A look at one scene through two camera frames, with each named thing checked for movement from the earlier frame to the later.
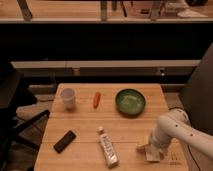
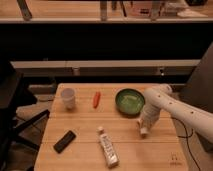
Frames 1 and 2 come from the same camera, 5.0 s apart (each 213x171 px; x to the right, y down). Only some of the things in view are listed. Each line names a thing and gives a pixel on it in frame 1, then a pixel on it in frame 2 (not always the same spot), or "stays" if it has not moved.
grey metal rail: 108,67 stays
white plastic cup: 68,95 stays
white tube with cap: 108,149 stays
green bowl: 130,103 stays
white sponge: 152,153 → 143,130
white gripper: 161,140 → 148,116
